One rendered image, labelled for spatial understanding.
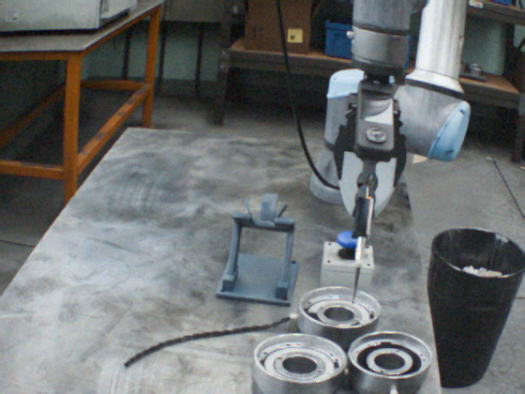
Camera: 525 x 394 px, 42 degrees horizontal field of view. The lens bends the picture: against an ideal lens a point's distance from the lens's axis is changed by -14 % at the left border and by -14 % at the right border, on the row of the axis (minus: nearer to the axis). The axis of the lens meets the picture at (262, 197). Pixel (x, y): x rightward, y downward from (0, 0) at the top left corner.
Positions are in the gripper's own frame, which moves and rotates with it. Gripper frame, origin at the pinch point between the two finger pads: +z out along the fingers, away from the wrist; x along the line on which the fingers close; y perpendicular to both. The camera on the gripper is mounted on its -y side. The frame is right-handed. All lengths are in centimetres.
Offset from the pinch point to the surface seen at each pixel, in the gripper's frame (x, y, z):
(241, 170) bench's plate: 22, 44, 13
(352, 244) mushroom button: 0.8, 2.3, 6.1
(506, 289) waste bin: -51, 87, 55
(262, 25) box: 55, 329, 33
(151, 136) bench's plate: 44, 58, 13
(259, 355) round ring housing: 9.9, -21.7, 10.1
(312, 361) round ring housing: 3.7, -21.2, 10.5
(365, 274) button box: -1.6, 0.8, 9.7
